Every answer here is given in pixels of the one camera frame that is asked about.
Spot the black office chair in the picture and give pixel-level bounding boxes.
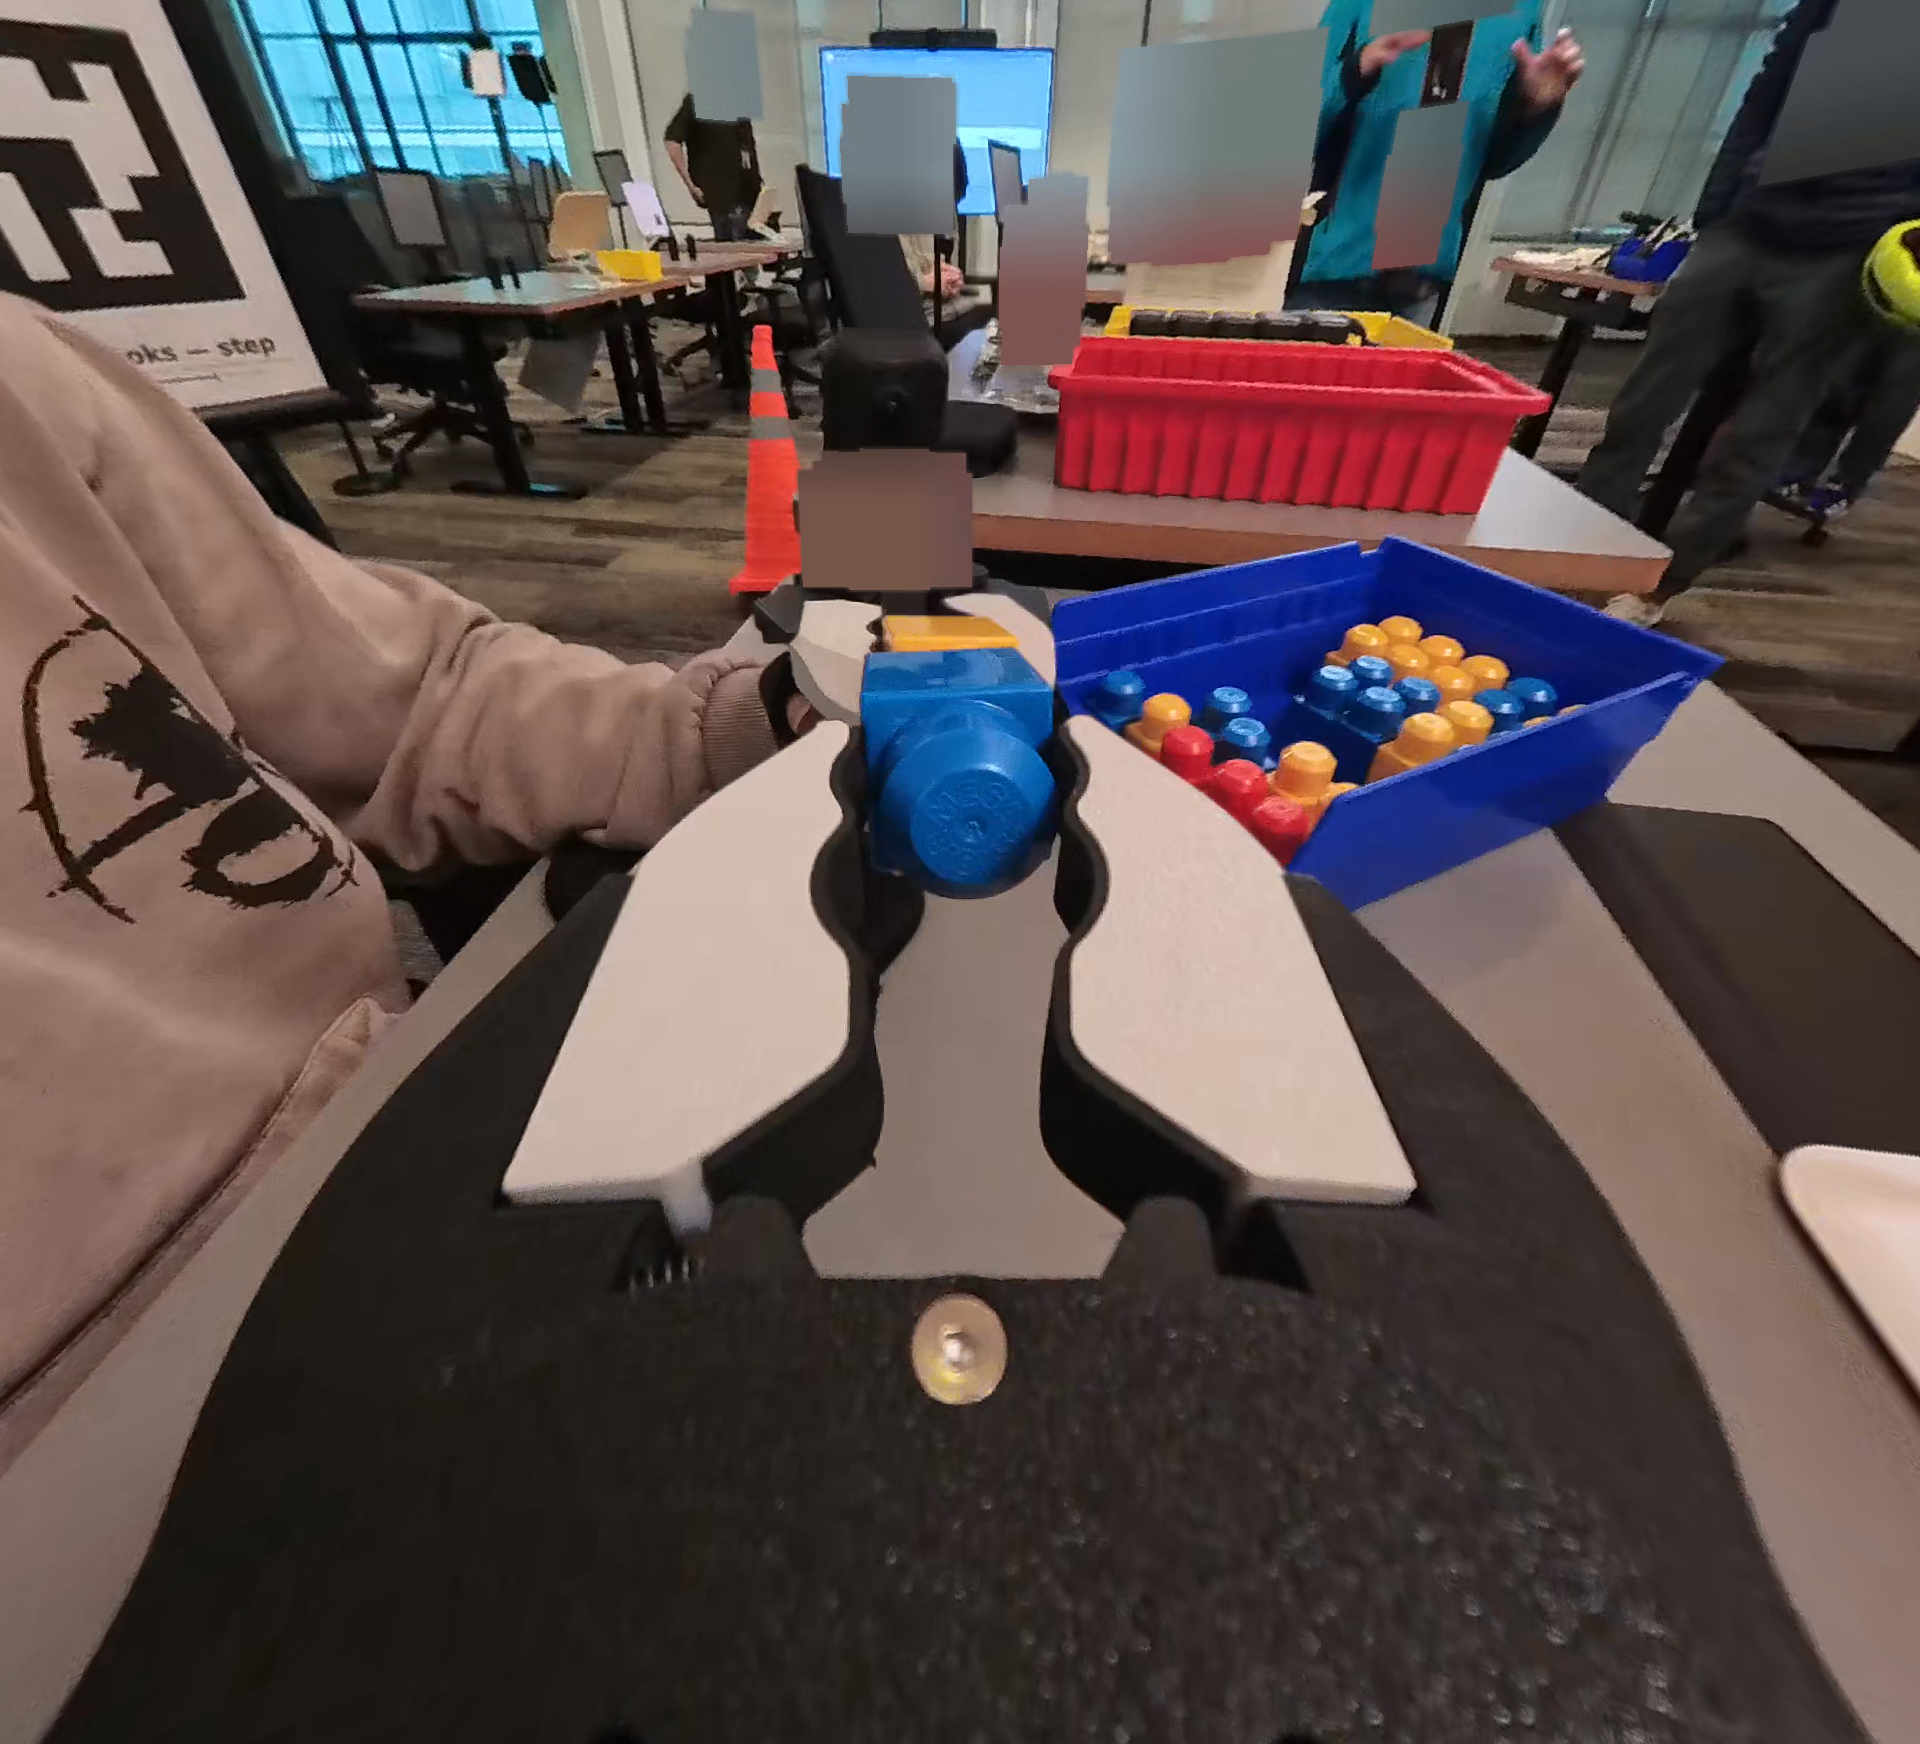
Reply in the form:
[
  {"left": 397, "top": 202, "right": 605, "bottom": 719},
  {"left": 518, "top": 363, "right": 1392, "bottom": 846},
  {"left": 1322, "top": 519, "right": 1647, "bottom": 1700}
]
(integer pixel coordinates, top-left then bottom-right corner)
[{"left": 361, "top": 306, "right": 509, "bottom": 465}]

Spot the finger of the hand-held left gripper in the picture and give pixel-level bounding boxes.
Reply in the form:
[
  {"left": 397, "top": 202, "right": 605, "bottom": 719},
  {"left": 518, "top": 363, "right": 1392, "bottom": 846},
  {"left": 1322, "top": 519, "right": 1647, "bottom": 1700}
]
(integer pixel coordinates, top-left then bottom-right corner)
[
  {"left": 947, "top": 586, "right": 1059, "bottom": 699},
  {"left": 782, "top": 594, "right": 886, "bottom": 722}
]

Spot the wall-mounted monitor screen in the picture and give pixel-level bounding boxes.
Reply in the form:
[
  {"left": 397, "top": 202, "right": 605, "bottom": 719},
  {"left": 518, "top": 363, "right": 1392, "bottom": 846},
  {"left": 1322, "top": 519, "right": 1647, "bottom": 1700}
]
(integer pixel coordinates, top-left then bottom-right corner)
[{"left": 816, "top": 41, "right": 1052, "bottom": 219}]

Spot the neon yellow object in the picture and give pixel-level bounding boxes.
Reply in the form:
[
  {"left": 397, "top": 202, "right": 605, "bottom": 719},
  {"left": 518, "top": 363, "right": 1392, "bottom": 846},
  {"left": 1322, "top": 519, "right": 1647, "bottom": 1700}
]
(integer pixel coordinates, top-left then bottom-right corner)
[{"left": 1859, "top": 219, "right": 1920, "bottom": 335}]

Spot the blue plastic storage bin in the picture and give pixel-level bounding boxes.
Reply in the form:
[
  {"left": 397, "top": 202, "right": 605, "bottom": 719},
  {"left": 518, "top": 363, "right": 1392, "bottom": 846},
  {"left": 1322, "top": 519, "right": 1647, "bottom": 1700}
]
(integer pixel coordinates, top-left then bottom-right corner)
[{"left": 1047, "top": 537, "right": 1733, "bottom": 918}]

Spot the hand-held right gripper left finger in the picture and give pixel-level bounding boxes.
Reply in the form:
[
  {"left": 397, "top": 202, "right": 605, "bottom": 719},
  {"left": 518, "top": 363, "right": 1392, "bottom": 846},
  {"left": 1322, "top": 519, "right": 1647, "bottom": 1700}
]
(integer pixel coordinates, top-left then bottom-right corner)
[{"left": 498, "top": 719, "right": 886, "bottom": 1234}]

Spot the marker-print sign board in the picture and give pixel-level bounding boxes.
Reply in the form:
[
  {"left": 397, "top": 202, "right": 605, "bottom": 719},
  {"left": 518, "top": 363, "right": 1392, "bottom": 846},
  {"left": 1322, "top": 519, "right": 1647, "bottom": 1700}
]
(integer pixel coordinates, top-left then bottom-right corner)
[{"left": 0, "top": 0, "right": 366, "bottom": 423}]

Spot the white-base clear sign stand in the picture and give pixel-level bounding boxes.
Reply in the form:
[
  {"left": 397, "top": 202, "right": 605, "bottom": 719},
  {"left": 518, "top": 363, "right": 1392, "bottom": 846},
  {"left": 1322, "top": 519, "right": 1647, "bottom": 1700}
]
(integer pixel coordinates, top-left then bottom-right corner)
[{"left": 1775, "top": 1145, "right": 1920, "bottom": 1409}]

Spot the orange traffic cone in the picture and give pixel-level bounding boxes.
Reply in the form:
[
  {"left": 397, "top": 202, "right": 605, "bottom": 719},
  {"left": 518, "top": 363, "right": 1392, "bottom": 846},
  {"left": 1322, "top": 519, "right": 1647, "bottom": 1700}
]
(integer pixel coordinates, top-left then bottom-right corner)
[{"left": 735, "top": 325, "right": 816, "bottom": 600}]

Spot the person's beige sweatshirt torso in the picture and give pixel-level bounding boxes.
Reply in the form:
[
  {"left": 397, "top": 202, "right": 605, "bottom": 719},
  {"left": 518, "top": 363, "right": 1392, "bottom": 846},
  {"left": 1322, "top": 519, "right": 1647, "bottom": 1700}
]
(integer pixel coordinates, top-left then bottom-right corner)
[{"left": 0, "top": 289, "right": 443, "bottom": 1474}]

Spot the red ridged plastic tote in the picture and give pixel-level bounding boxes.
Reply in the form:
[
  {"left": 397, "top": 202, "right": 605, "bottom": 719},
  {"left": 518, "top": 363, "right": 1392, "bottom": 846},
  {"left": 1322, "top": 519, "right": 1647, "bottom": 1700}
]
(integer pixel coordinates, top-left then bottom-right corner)
[{"left": 1047, "top": 335, "right": 1550, "bottom": 519}]

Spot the blue one-stud mega block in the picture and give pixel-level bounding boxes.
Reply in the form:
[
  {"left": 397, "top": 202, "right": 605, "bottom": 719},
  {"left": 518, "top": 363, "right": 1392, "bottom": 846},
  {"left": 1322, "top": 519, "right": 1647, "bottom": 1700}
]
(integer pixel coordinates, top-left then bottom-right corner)
[{"left": 856, "top": 655, "right": 1059, "bottom": 903}]

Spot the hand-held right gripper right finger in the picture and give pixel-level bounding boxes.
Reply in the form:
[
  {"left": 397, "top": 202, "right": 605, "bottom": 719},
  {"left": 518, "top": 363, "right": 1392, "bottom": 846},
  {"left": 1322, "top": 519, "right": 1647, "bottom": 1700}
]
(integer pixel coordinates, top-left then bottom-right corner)
[{"left": 1044, "top": 719, "right": 1425, "bottom": 1214}]

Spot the pile of assorted mega blocks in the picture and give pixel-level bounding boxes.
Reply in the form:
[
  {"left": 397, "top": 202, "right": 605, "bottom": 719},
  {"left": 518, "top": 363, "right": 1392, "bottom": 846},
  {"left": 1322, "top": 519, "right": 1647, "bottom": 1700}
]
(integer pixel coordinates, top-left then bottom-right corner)
[{"left": 1094, "top": 612, "right": 1568, "bottom": 867}]

